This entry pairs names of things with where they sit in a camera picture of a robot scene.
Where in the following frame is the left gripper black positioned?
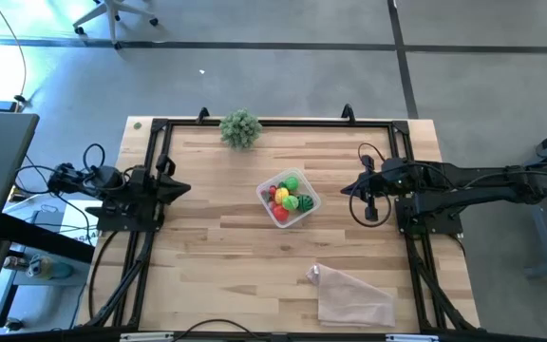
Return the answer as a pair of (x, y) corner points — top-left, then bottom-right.
(129, 165), (193, 206)

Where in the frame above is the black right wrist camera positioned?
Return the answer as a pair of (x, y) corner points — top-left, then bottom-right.
(364, 197), (380, 223)

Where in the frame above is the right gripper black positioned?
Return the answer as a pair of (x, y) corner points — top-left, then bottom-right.
(339, 155), (401, 201)

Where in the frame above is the white office chair base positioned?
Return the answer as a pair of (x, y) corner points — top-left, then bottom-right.
(72, 0), (160, 50)

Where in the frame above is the thin floor cable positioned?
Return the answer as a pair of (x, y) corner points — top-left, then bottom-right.
(0, 0), (28, 104)

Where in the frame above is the plastic bottle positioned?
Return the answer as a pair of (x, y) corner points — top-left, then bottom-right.
(26, 255), (74, 281)

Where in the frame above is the folded beige cloth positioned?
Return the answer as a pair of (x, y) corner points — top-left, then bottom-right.
(305, 263), (397, 330)

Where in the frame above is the artificial green potted plant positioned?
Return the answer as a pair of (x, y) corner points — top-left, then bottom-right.
(218, 108), (263, 151)

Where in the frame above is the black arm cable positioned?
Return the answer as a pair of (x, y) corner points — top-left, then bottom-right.
(14, 142), (127, 238)
(348, 141), (393, 229)

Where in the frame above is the clear plastic tupperware container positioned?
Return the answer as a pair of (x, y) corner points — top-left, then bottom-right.
(255, 166), (323, 230)

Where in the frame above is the striped green toy watermelon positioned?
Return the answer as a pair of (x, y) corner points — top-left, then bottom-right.
(296, 194), (315, 214)

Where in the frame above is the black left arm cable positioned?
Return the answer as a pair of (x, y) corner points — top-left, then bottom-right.
(14, 142), (127, 238)

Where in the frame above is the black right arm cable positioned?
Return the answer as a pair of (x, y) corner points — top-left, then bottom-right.
(348, 141), (393, 229)

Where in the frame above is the black aluminium table frame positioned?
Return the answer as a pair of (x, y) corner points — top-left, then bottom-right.
(81, 116), (483, 336)

